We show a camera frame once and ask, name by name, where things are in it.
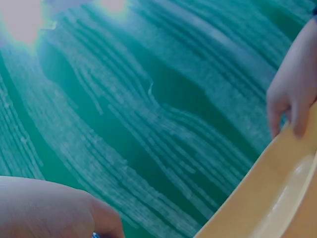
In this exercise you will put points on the person's left fingers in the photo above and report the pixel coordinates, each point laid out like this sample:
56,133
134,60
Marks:
106,219

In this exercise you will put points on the person's left hand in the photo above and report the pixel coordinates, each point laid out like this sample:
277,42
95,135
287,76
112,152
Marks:
42,210

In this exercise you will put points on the person's right fingers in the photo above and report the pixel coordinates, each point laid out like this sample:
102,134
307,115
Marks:
298,121

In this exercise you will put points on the orange plastic plate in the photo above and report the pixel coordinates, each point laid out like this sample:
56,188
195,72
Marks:
267,188

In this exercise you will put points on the person's right hand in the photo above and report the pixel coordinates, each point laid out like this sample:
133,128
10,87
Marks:
294,74

